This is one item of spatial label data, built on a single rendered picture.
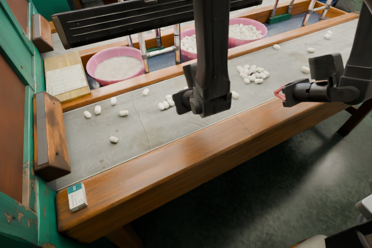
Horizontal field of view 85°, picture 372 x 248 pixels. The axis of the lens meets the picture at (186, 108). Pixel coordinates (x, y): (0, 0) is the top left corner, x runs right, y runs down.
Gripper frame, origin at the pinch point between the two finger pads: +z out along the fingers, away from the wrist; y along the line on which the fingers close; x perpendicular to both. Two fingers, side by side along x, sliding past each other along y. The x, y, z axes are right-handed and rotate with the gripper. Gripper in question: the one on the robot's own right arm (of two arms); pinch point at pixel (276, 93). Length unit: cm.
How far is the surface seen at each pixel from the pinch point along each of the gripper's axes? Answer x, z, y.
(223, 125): 4.6, 4.0, 21.0
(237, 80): -6.4, 20.1, 0.4
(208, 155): 9.5, -1.4, 31.6
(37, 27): -56, 60, 72
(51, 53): -45, 66, 71
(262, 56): -12.6, 26.8, -22.0
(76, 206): 7, -1, 68
